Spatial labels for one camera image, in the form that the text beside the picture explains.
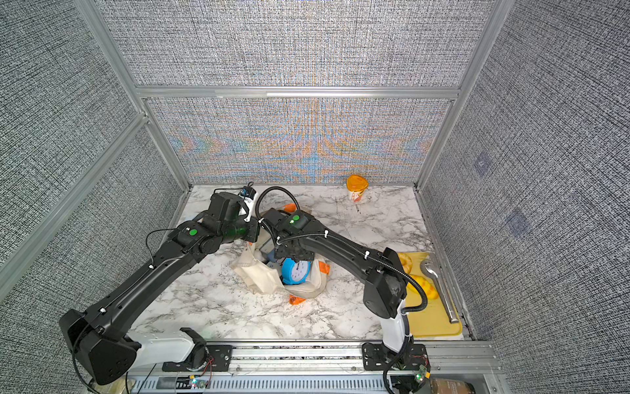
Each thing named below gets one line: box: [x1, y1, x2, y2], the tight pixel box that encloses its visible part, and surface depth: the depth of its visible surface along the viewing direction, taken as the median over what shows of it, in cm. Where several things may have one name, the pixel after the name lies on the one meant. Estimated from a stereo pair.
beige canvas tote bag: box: [231, 237, 329, 300], surface depth 80 cm
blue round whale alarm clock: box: [280, 257, 312, 285], surface depth 87 cm
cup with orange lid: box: [346, 174, 370, 203], surface depth 109 cm
